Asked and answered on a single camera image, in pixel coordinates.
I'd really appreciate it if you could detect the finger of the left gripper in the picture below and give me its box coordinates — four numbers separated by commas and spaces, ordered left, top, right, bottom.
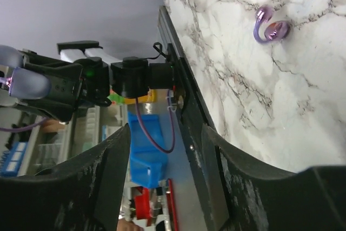
16, 98, 81, 123
21, 51, 83, 80

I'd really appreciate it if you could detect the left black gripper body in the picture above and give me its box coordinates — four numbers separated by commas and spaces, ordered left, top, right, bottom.
74, 57, 111, 107

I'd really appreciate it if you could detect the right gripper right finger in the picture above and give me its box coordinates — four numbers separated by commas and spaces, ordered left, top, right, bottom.
202, 125, 345, 230

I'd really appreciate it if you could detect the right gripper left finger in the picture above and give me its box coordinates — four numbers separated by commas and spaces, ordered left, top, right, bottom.
1, 124, 131, 230

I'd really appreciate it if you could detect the lavender earbud charging case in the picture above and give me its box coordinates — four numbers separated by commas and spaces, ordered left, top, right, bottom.
1, 45, 51, 100

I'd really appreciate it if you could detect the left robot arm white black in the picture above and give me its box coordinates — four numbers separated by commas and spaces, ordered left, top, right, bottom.
9, 51, 174, 123

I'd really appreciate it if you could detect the blue plastic parts bin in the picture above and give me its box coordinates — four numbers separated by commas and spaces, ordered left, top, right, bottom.
128, 111, 168, 188

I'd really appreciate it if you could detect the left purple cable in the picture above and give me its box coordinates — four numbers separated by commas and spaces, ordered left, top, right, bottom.
0, 90, 178, 154

